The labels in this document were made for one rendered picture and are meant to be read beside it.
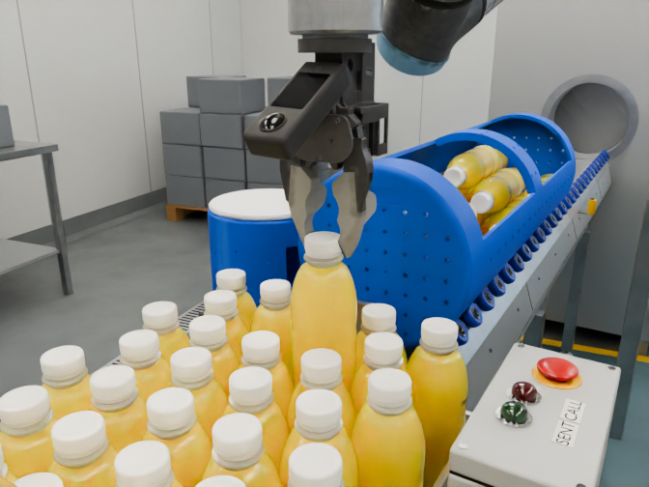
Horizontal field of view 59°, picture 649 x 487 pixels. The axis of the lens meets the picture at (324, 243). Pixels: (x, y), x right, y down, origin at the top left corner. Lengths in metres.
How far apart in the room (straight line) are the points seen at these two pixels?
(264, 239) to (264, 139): 0.82
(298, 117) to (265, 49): 6.26
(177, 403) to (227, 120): 4.18
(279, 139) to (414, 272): 0.40
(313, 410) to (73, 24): 4.63
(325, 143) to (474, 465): 0.31
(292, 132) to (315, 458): 0.26
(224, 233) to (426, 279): 0.63
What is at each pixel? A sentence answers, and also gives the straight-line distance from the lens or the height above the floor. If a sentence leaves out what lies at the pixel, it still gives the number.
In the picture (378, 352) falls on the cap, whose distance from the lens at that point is 0.58.
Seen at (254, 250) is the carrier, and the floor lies 0.96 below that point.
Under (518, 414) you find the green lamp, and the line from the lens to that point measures 0.50.
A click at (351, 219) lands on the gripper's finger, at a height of 1.23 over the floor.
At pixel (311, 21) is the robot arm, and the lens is 0.54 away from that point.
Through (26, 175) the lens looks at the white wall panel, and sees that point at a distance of 4.64.
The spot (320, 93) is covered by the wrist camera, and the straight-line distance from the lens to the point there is 0.52.
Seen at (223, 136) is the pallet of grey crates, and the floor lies 0.75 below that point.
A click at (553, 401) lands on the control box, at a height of 1.10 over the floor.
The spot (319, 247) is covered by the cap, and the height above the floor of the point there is 1.20.
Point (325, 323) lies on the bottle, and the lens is 0.59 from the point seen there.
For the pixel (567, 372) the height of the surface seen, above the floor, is 1.11.
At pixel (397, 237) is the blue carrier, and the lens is 0.82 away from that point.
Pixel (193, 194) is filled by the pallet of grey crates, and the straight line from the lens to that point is 4.95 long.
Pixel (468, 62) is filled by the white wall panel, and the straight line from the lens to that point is 6.02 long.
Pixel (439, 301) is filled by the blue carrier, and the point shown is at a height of 1.05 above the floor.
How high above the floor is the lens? 1.38
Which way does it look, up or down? 18 degrees down
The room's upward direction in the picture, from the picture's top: straight up
